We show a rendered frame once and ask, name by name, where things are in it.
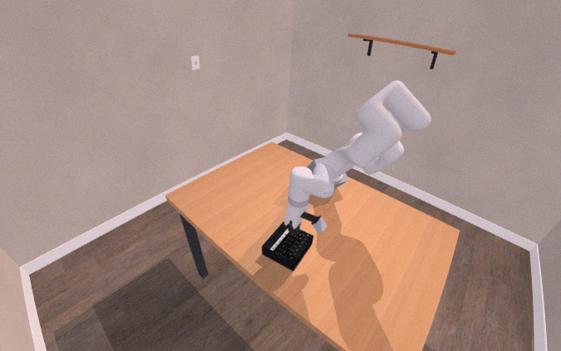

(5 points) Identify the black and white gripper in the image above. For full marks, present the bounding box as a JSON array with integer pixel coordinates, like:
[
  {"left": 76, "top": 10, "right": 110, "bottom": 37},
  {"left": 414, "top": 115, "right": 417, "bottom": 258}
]
[{"left": 284, "top": 203, "right": 308, "bottom": 235}]

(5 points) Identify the black lighting desk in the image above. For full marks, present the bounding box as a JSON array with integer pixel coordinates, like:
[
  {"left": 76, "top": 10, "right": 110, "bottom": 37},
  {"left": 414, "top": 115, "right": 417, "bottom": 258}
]
[{"left": 262, "top": 222, "right": 314, "bottom": 271}]

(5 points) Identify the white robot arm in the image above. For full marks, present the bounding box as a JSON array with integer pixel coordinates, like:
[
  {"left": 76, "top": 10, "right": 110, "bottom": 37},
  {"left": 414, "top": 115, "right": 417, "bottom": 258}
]
[{"left": 288, "top": 81, "right": 431, "bottom": 208}]

